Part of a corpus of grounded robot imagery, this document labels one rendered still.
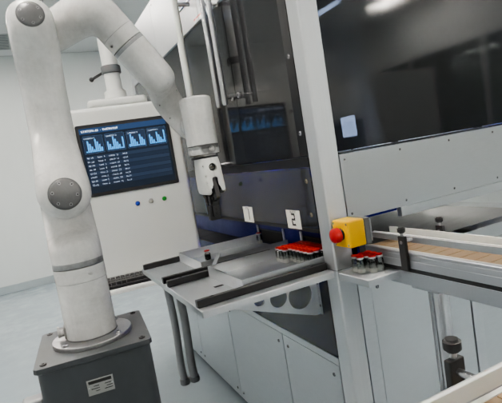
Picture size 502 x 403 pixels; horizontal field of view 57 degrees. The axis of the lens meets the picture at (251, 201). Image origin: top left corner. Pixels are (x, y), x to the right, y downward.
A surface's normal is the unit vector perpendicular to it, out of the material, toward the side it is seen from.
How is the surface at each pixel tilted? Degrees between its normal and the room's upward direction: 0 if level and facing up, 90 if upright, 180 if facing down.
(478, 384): 90
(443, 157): 90
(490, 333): 90
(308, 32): 90
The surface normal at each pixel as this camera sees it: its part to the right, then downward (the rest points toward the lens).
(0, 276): 0.43, 0.02
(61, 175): 0.28, -0.40
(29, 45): 0.31, 0.67
